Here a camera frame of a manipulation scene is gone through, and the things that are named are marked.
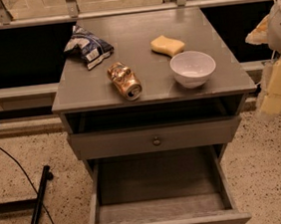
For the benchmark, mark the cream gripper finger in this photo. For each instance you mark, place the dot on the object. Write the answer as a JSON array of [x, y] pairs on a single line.
[[271, 103], [259, 35]]

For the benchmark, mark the crushed orange soda can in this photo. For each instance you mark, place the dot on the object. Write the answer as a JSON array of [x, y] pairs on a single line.
[[125, 81]]

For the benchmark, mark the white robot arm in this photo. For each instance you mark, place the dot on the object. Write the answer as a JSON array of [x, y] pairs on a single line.
[[268, 31]]

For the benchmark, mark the yellow sponge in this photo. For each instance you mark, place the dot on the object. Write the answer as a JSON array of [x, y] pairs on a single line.
[[167, 46]]

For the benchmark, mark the grey wooden drawer cabinet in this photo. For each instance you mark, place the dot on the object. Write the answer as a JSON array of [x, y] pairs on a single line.
[[87, 101]]

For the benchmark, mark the open grey middle drawer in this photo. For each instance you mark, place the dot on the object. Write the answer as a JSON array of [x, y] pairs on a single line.
[[185, 186]]

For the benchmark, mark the blue white chip bag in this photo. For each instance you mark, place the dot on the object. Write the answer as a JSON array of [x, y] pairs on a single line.
[[90, 48]]

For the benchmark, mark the black metal stand leg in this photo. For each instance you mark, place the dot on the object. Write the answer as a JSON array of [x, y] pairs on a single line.
[[38, 205]]

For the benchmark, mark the white bowl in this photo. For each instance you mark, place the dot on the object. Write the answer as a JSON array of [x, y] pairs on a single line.
[[192, 69]]

